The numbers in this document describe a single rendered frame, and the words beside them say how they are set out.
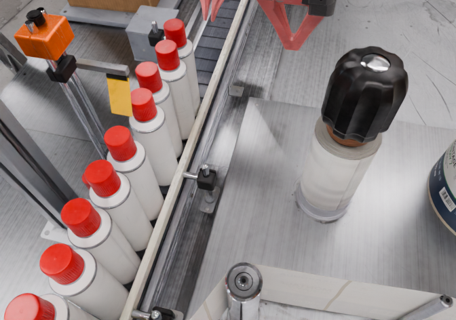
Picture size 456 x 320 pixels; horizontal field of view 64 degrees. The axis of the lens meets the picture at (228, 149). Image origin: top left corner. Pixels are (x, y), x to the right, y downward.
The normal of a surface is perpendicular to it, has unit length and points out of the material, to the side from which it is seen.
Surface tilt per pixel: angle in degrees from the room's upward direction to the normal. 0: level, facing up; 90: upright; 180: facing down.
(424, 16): 0
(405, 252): 0
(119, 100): 68
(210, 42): 0
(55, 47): 90
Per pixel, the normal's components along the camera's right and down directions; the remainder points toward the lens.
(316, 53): -0.03, -0.57
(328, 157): -0.64, 0.66
